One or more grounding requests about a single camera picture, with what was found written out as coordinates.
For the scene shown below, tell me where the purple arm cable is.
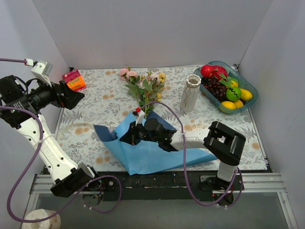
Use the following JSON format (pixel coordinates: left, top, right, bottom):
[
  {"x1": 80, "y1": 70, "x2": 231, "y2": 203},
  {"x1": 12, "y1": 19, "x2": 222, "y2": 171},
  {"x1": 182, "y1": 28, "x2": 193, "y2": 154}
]
[
  {"x1": 0, "y1": 57, "x2": 122, "y2": 222},
  {"x1": 134, "y1": 101, "x2": 244, "y2": 207}
]

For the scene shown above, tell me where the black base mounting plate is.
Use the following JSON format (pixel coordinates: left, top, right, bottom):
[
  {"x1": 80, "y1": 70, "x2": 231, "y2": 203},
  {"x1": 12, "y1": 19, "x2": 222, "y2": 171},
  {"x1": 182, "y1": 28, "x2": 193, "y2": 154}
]
[{"x1": 73, "y1": 170, "x2": 245, "y2": 203}]

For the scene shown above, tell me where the blue wrapping paper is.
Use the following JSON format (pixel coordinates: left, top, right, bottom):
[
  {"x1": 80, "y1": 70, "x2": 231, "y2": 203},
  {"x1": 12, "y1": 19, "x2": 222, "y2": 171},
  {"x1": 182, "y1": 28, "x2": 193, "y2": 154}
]
[{"x1": 93, "y1": 111, "x2": 218, "y2": 176}]

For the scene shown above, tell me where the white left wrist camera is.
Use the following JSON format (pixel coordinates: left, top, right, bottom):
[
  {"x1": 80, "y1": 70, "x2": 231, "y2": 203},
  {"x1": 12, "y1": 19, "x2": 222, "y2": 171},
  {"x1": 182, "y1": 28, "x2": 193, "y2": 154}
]
[{"x1": 31, "y1": 60, "x2": 53, "y2": 86}]

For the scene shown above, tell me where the white tape roll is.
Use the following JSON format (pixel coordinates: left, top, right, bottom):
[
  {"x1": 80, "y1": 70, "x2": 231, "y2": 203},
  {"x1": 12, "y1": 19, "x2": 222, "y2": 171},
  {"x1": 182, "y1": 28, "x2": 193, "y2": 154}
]
[{"x1": 21, "y1": 208, "x2": 61, "y2": 229}]

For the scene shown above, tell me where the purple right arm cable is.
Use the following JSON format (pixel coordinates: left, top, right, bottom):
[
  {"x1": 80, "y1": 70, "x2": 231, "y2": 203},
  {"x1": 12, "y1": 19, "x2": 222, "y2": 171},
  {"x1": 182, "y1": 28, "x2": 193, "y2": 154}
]
[{"x1": 134, "y1": 101, "x2": 244, "y2": 207}]

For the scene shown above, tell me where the orange pink snack box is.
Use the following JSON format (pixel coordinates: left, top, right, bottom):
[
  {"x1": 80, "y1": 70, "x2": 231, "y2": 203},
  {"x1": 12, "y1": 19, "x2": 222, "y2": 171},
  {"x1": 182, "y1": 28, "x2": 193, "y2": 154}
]
[{"x1": 62, "y1": 70, "x2": 87, "y2": 92}]

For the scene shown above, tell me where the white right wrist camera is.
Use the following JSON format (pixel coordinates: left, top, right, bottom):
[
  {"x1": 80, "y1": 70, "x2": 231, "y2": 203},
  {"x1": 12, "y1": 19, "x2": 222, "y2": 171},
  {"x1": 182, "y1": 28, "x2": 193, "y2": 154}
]
[{"x1": 132, "y1": 107, "x2": 145, "y2": 126}]

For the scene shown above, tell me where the red apple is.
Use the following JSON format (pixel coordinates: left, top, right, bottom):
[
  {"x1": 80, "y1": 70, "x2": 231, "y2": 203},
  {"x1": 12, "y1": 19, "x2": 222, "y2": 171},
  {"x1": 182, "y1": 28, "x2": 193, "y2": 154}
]
[{"x1": 200, "y1": 65, "x2": 214, "y2": 78}]

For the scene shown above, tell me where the artificial flower bouquet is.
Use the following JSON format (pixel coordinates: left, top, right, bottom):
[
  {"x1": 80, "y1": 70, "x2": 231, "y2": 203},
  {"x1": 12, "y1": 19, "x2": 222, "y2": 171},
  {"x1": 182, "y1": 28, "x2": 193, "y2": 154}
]
[{"x1": 119, "y1": 67, "x2": 166, "y2": 107}]

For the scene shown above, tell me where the yellow lemon front right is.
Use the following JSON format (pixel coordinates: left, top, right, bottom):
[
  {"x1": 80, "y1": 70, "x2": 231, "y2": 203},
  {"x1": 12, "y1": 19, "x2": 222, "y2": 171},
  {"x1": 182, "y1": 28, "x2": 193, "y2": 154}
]
[{"x1": 234, "y1": 100, "x2": 244, "y2": 109}]

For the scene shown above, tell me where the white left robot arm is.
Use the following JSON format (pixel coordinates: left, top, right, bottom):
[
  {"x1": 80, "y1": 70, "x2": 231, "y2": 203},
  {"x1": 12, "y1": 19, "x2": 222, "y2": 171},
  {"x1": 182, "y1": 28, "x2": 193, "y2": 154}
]
[{"x1": 0, "y1": 75, "x2": 102, "y2": 198}]

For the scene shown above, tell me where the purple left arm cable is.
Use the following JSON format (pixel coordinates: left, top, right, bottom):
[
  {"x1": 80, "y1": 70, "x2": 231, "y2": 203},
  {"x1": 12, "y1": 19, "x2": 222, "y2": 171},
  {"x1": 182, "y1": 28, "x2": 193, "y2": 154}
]
[{"x1": 0, "y1": 57, "x2": 122, "y2": 222}]

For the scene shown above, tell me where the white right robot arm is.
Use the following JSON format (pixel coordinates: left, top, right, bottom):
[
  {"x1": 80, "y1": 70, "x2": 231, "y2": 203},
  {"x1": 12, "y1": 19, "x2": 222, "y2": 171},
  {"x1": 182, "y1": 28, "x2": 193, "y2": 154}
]
[{"x1": 120, "y1": 118, "x2": 246, "y2": 190}]

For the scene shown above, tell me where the dark purple grape bunch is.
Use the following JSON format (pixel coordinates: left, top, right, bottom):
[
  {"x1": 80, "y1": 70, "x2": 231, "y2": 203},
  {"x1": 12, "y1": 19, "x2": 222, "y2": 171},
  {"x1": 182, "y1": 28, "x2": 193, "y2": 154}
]
[{"x1": 201, "y1": 77, "x2": 227, "y2": 102}]

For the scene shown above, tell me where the white ribbed ceramic vase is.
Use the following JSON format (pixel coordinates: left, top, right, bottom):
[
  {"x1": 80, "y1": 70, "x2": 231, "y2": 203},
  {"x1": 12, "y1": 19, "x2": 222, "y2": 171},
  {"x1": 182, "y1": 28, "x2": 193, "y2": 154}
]
[{"x1": 180, "y1": 74, "x2": 201, "y2": 113}]

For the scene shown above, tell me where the yellow lemon back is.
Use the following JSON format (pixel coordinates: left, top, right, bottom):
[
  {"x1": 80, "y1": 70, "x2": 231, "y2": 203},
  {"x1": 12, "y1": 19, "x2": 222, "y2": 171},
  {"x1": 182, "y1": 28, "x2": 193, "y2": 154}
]
[{"x1": 229, "y1": 80, "x2": 239, "y2": 87}]

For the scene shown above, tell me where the aluminium rail frame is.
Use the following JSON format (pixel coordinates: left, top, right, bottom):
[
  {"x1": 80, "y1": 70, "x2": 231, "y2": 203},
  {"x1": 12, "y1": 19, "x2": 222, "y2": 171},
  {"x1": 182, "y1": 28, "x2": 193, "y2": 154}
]
[{"x1": 30, "y1": 173, "x2": 287, "y2": 194}]

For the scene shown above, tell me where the yellow lemon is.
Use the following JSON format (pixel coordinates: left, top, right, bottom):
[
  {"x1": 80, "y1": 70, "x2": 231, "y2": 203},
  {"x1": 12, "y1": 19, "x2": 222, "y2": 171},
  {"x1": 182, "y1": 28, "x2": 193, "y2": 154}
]
[
  {"x1": 240, "y1": 88, "x2": 253, "y2": 101},
  {"x1": 221, "y1": 101, "x2": 236, "y2": 110},
  {"x1": 234, "y1": 100, "x2": 244, "y2": 109},
  {"x1": 229, "y1": 80, "x2": 239, "y2": 87}
]

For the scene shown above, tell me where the yellow lemon front left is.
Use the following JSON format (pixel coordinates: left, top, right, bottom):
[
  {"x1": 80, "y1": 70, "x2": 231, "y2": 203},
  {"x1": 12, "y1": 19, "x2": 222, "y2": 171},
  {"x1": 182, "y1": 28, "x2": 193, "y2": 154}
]
[{"x1": 221, "y1": 101, "x2": 236, "y2": 110}]

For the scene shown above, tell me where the teal plastic fruit basket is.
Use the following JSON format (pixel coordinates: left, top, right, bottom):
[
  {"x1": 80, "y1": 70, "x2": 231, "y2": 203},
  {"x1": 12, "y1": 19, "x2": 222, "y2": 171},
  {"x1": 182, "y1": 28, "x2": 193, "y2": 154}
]
[{"x1": 193, "y1": 61, "x2": 259, "y2": 115}]

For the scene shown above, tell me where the floral patterned table mat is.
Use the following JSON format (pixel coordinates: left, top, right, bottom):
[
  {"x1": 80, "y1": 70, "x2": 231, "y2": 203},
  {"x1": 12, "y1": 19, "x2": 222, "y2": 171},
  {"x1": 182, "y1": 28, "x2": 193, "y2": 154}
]
[{"x1": 55, "y1": 66, "x2": 267, "y2": 172}]

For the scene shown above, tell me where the cream ribbon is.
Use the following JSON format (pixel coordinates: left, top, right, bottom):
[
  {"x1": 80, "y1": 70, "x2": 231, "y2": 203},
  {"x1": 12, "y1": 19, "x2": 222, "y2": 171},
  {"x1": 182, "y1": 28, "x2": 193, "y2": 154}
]
[{"x1": 57, "y1": 122, "x2": 94, "y2": 139}]

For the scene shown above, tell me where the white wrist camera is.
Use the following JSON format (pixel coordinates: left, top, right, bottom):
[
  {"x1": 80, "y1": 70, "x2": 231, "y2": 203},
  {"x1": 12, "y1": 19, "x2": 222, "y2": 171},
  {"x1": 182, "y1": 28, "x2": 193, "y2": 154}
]
[
  {"x1": 132, "y1": 107, "x2": 145, "y2": 126},
  {"x1": 31, "y1": 60, "x2": 53, "y2": 86}
]

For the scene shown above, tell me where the pink dragon fruit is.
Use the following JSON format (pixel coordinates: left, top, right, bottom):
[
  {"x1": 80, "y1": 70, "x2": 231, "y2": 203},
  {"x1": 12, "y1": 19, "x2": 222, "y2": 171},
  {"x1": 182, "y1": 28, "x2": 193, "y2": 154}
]
[{"x1": 212, "y1": 65, "x2": 228, "y2": 82}]

